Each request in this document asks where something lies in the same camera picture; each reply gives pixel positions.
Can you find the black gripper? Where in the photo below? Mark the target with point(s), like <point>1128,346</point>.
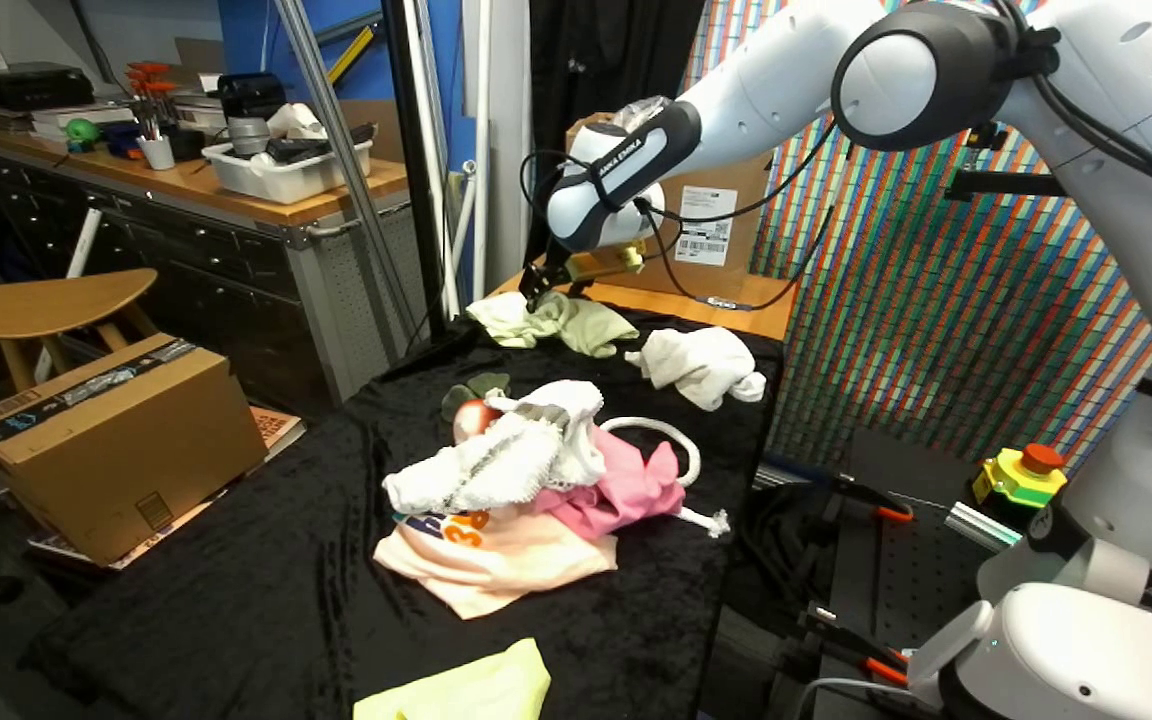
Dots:
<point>545,276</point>

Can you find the pale green towel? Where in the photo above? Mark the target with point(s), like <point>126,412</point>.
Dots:
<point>591,324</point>

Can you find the red radish plush toy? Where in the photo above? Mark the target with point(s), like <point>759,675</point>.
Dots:
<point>475,423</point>

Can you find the grey white towel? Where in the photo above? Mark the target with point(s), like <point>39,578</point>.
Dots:
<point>511,461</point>

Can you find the pink cloth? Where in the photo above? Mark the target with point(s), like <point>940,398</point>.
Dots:
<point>628,484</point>

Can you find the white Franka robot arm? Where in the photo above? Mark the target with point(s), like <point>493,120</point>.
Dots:
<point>1136,81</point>

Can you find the white fluffy towel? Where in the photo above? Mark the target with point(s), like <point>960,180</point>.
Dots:
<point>697,360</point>

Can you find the black upright pole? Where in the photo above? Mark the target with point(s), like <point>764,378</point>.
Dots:
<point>419,160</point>

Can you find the orange wooden side table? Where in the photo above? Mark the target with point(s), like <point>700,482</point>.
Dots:
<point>737,320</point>

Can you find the cardboard box with white label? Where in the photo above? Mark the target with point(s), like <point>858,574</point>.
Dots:
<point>751,227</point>

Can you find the silver slanted pole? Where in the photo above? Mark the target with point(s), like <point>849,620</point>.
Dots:
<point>342,153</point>

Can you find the white plastic bin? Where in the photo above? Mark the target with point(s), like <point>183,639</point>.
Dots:
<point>282,184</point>

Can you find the peach printed cloth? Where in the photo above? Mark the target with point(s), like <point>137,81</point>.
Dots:
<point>511,565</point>

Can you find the workbench with wooden top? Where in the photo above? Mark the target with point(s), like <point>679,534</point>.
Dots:
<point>203,265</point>

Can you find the blue board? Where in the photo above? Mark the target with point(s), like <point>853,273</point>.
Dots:
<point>250,32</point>

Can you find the white cup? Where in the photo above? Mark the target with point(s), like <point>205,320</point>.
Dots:
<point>159,153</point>

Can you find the yellow green cloth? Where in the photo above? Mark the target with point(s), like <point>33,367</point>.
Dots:
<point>468,684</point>

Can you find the black table cloth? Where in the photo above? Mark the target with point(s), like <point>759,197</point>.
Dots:
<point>270,615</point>

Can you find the orange red tool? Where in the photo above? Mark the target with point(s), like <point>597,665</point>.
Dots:
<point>152,81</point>

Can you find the cardboard box with black tape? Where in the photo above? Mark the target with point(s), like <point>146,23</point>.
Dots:
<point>123,454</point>

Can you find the green small object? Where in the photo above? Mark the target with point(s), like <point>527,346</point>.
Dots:
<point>83,136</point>

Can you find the silver metal rod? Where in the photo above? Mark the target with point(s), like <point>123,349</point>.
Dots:
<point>982,525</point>

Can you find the wooden stool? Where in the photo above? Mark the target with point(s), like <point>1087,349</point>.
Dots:
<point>42,302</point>

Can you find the yellow emergency stop button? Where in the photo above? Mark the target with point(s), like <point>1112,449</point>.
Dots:
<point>1019,482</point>

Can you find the black case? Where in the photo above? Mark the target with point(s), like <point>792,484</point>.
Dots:
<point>31,88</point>

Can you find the white upright post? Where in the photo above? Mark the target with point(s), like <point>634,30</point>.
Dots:
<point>498,107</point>

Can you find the black horizontal mount bar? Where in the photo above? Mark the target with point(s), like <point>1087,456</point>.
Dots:
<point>1001,184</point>

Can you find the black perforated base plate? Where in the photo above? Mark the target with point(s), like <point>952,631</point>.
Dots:
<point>909,586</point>

